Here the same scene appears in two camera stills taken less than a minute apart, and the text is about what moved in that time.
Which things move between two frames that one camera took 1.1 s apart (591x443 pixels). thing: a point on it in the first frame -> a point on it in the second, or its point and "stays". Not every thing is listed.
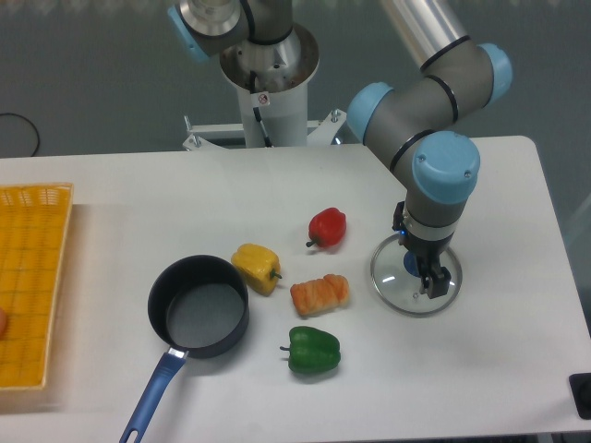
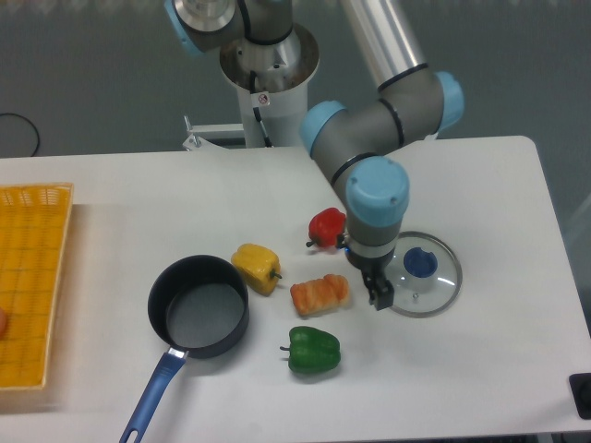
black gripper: x=427 y=252 -> x=380 y=290
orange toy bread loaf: x=320 y=295 stays
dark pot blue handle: x=199 y=306 stays
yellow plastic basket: x=33 y=229 stays
